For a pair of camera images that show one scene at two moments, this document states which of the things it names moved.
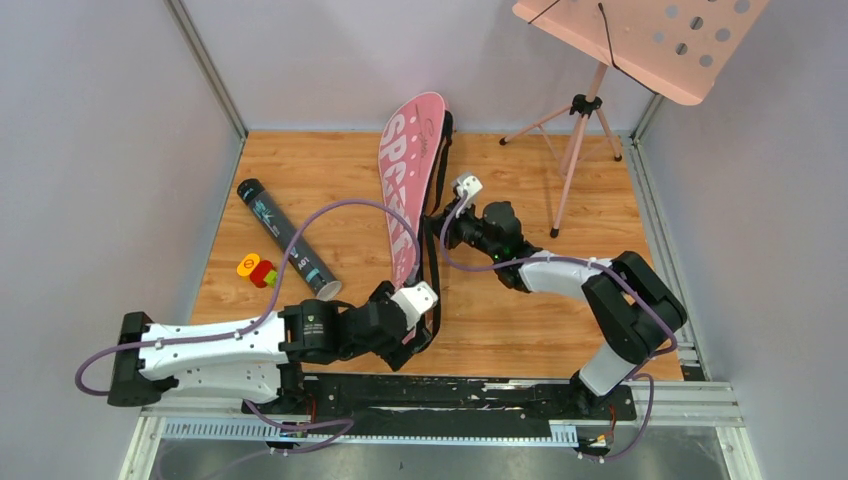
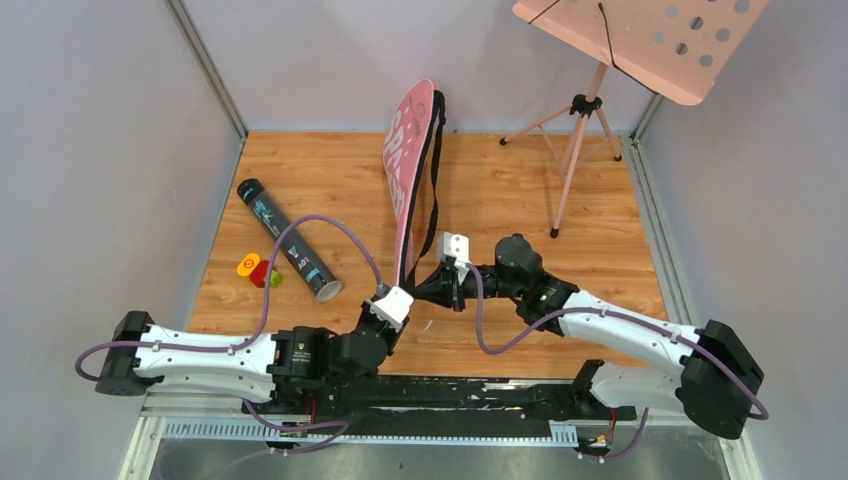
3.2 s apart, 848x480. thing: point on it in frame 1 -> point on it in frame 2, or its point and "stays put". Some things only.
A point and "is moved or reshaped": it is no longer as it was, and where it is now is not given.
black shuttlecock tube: (278, 226) stays put
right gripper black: (451, 237) -> (442, 288)
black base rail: (590, 409) stays put
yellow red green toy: (261, 272) stays put
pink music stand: (675, 49) stays put
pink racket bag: (414, 140) is moved or reshaped
